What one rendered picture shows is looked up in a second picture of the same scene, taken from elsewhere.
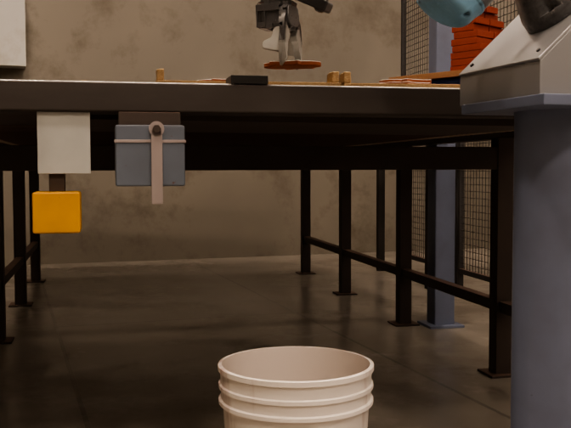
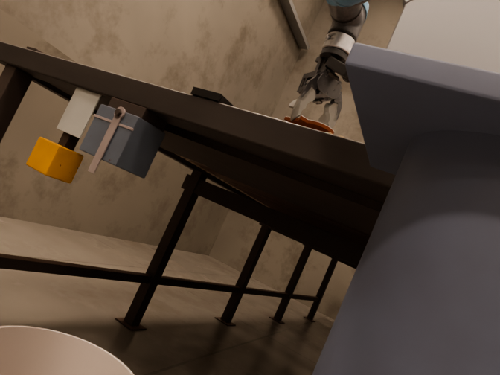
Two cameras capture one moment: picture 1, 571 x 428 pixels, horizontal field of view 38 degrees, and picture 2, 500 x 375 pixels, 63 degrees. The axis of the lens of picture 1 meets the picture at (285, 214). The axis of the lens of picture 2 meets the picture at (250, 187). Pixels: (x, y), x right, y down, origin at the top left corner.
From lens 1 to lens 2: 133 cm
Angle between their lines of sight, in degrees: 43
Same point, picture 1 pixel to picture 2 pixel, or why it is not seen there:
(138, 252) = not seen: hidden behind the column
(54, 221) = (38, 160)
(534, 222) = (327, 351)
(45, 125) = (76, 97)
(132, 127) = (108, 108)
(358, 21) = not seen: outside the picture
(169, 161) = (115, 142)
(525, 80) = not seen: hidden behind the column
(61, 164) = (69, 126)
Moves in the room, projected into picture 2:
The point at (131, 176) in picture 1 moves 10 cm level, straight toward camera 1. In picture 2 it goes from (89, 144) to (51, 127)
